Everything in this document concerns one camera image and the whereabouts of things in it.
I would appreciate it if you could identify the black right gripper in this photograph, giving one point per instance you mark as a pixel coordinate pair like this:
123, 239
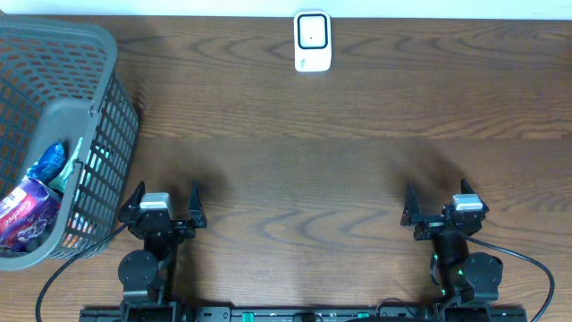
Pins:
412, 216

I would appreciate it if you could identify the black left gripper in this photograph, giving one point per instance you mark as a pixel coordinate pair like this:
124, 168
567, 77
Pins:
160, 226

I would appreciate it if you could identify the mint green snack pack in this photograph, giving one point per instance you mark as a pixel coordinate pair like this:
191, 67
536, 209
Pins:
59, 183

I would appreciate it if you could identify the blue Oreo cookie pack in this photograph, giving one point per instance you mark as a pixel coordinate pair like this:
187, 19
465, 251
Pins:
49, 165

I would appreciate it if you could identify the purple pink Carefree pack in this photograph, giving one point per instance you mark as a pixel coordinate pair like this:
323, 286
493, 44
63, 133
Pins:
26, 212

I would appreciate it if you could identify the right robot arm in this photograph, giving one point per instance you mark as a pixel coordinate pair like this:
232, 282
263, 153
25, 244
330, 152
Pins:
469, 280

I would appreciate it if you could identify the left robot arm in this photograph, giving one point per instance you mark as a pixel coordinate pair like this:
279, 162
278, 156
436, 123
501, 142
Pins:
147, 275

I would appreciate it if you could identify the grey plastic shopping basket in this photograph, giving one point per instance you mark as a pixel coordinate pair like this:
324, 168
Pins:
59, 83

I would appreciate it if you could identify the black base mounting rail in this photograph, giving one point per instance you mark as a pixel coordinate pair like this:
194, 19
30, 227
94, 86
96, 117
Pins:
225, 314

